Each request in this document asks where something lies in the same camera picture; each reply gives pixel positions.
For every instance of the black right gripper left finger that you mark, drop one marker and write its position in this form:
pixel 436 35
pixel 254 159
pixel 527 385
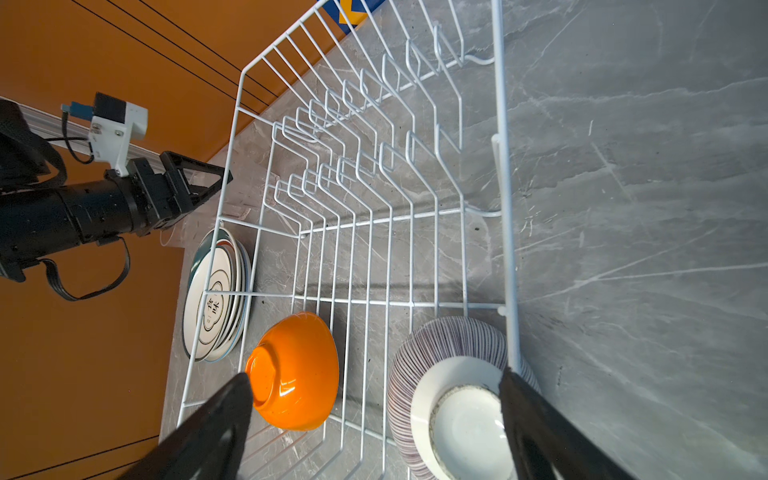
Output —
pixel 209 444

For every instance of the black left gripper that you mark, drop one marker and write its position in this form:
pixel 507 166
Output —
pixel 36 223

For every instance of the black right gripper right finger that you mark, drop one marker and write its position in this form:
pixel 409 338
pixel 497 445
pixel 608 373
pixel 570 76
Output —
pixel 543 443

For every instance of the orange bowl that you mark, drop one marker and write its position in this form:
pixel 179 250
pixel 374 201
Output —
pixel 294 373

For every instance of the white plate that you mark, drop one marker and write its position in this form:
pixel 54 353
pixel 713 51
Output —
pixel 214 308

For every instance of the striped ceramic bowl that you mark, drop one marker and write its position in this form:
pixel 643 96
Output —
pixel 443 400

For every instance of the white wire dish rack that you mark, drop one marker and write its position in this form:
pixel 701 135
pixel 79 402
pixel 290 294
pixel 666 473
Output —
pixel 365 194

